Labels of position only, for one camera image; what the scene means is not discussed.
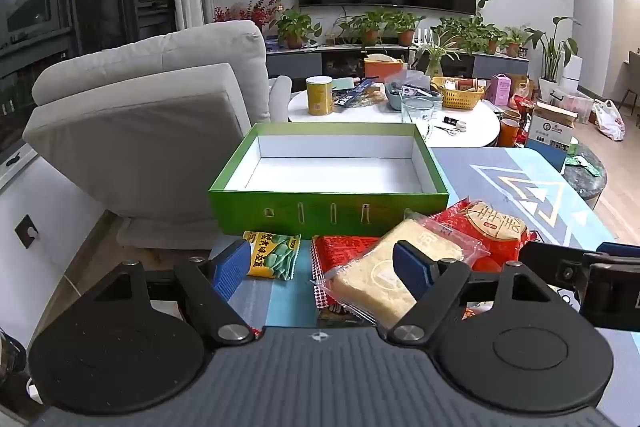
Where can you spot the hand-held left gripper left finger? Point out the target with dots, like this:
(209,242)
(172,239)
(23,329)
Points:
(230,272)

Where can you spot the dark marble round table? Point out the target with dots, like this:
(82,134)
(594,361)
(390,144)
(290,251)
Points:
(587,187)

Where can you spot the dark blue long packet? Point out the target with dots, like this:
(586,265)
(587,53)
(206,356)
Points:
(355,94)

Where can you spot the cardboard carton blue white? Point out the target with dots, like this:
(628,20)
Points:
(550,129)

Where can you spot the grey sofa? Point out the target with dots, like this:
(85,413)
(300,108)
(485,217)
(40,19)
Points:
(150,127)

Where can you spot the pink carton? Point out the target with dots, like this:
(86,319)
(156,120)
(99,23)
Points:
(500,89)

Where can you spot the white appliance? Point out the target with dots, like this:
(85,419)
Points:
(575,69)

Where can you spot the orange tissue box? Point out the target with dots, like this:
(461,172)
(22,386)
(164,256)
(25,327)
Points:
(382,69)

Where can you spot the round white table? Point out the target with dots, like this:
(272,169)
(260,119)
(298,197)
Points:
(370,114)

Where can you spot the red snack bags pile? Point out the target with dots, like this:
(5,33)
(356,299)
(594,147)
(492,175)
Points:
(525,112)

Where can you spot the yellow canister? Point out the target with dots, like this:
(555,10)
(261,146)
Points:
(320,97)

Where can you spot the pale yellow cracker packet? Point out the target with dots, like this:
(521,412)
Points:
(380,277)

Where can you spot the bushy potted green plant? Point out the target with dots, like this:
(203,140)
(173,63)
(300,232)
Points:
(470,34)

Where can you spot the yellow plastic basket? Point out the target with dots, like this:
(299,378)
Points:
(457,99)

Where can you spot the scissors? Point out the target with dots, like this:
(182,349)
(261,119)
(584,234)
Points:
(450,131)

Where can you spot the dark wall socket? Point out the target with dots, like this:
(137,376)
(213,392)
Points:
(26,231)

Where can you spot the clear storage bin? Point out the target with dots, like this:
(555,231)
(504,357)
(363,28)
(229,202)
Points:
(575,107)

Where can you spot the small green packets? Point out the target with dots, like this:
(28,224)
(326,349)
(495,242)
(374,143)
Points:
(585,166)

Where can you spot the grey-blue plastic basket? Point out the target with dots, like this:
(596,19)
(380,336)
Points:
(395,99)

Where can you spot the red clear round-cracker packet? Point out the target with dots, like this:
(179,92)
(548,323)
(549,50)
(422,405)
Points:
(495,227)

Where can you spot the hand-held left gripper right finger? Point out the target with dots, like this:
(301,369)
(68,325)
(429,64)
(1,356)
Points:
(412,268)

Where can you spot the red checker-edged snack packet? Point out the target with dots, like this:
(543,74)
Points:
(340,254)

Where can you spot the black glue stick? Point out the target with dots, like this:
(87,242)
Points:
(450,121)

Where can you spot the mint green flat box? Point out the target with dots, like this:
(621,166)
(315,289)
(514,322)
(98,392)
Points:
(342,83)

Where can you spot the glass mug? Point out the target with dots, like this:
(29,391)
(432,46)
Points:
(417,114)

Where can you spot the tall leafy plant white pot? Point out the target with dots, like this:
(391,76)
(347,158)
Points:
(550,57)

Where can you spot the red flower arrangement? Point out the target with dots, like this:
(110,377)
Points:
(255,9)

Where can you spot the yellow green-bean snack packet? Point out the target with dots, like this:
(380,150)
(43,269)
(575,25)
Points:
(272,257)

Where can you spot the white plastic bag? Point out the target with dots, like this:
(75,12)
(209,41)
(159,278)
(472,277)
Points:
(610,119)

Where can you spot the grassy plant glass vase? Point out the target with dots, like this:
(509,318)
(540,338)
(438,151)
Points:
(435,57)

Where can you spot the green cardboard box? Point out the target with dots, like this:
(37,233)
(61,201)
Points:
(310,212)

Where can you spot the small potted green plant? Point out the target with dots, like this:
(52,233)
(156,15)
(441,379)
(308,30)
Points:
(515,39)

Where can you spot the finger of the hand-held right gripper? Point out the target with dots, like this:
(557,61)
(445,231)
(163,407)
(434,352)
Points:
(620,249)
(550,264)

